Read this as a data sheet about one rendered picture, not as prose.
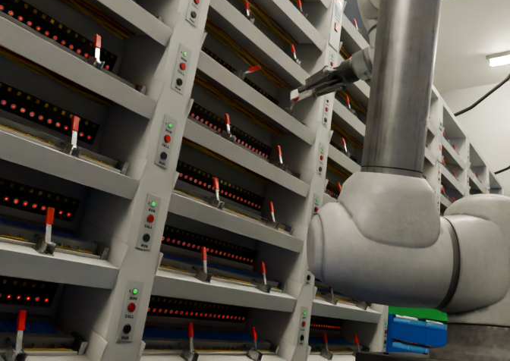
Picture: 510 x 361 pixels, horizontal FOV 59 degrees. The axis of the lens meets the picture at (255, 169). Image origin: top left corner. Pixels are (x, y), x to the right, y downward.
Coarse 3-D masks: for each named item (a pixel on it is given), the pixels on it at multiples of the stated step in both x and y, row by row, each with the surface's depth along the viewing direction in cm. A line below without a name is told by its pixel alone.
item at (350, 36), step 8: (344, 8) 185; (344, 16) 186; (344, 24) 187; (352, 24) 191; (344, 32) 198; (352, 32) 192; (360, 32) 199; (344, 40) 206; (352, 40) 203; (360, 40) 198; (344, 48) 208; (352, 48) 210; (360, 48) 200; (344, 56) 220; (368, 80) 234
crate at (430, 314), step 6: (390, 306) 157; (396, 306) 155; (390, 312) 156; (396, 312) 154; (402, 312) 152; (408, 312) 150; (414, 312) 149; (420, 312) 147; (426, 312) 145; (432, 312) 144; (438, 312) 142; (444, 312) 141; (420, 318) 154; (426, 318) 145; (432, 318) 143; (438, 318) 142; (444, 318) 140
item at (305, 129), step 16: (208, 64) 120; (208, 80) 139; (224, 80) 125; (240, 80) 129; (224, 96) 145; (240, 96) 130; (256, 96) 135; (240, 112) 153; (256, 112) 157; (272, 112) 142; (272, 128) 164; (288, 128) 149; (304, 128) 156
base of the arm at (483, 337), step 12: (456, 324) 72; (456, 336) 71; (468, 336) 69; (480, 336) 68; (492, 336) 67; (504, 336) 66; (432, 348) 70; (444, 348) 69; (456, 348) 69; (468, 348) 68; (480, 348) 67; (492, 348) 66; (504, 348) 66; (456, 360) 68; (468, 360) 67; (480, 360) 66; (492, 360) 65; (504, 360) 64
